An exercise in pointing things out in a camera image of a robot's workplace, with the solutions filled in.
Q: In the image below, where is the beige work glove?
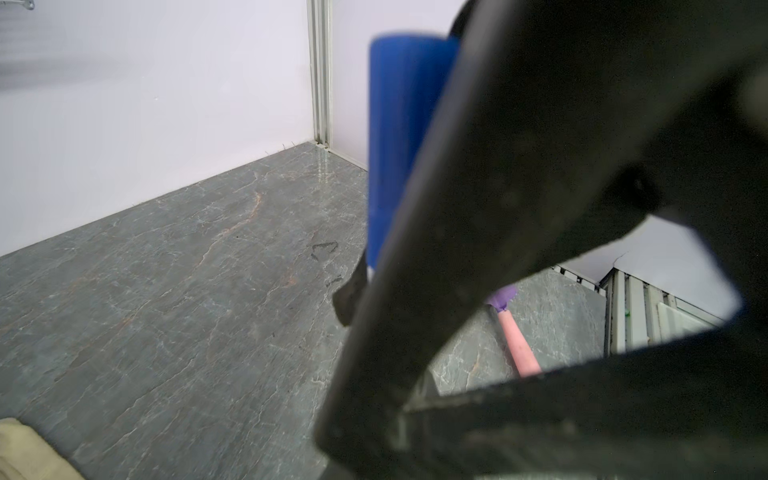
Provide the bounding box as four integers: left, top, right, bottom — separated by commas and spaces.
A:
1, 418, 84, 480

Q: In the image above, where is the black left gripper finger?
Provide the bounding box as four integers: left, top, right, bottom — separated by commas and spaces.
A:
332, 250, 368, 327

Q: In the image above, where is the aluminium cage frame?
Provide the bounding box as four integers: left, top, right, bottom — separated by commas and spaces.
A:
306, 0, 367, 170

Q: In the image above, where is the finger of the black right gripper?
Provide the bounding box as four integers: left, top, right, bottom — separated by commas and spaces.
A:
314, 1, 767, 479

